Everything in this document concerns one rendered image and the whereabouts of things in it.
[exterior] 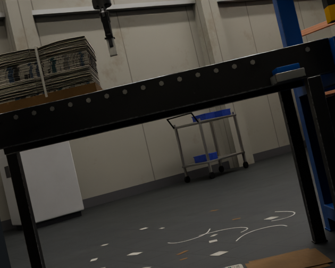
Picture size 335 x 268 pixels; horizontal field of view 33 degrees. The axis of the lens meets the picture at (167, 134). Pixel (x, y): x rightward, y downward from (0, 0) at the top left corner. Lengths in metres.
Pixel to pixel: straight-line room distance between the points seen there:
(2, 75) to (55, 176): 4.21
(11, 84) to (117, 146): 5.55
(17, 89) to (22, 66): 0.09
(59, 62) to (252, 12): 7.55
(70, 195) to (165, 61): 2.81
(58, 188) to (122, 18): 2.90
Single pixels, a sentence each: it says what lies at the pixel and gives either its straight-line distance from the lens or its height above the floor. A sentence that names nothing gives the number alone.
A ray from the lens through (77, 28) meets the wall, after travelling 7.79.
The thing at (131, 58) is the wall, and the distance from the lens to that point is 8.01.
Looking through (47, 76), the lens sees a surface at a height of 0.91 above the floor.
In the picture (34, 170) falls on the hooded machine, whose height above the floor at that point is 0.62.
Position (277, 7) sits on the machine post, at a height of 1.07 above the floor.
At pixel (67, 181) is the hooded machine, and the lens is 6.40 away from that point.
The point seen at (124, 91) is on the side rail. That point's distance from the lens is 1.96.
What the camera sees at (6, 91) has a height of 0.89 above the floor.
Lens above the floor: 0.56
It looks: 1 degrees up
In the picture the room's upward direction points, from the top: 13 degrees counter-clockwise
